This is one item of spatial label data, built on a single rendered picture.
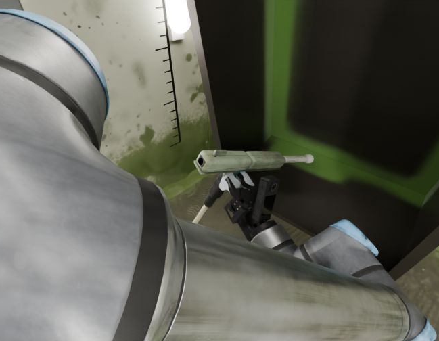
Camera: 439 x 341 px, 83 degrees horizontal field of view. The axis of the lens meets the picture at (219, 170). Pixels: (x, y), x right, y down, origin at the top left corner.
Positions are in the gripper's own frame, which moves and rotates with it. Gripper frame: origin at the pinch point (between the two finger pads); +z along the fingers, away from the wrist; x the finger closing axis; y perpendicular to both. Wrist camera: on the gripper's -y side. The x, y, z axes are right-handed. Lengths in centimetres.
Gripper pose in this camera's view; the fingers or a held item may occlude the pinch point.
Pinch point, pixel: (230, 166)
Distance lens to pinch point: 69.8
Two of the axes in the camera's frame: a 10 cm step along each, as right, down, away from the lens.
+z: -4.5, -7.5, 4.8
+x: 7.7, -0.6, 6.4
